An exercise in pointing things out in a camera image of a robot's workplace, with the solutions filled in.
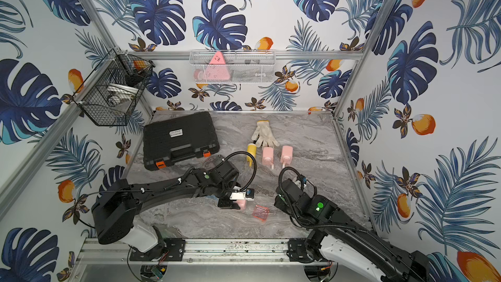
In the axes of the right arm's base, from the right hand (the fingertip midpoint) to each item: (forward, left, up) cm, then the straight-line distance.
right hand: (277, 200), depth 77 cm
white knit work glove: (+40, +4, -7) cm, 40 cm away
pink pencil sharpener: (-1, +14, -1) cm, 14 cm away
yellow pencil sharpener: (+27, +11, -3) cm, 30 cm away
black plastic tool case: (+31, +52, -3) cm, 60 cm away
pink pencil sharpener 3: (+23, -6, -4) cm, 24 cm away
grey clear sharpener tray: (+25, +29, -10) cm, 39 cm away
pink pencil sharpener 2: (+22, +3, -2) cm, 22 cm away
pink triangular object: (+51, +27, +26) cm, 63 cm away
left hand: (+3, +15, -3) cm, 16 cm away
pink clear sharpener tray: (-2, +6, -10) cm, 12 cm away
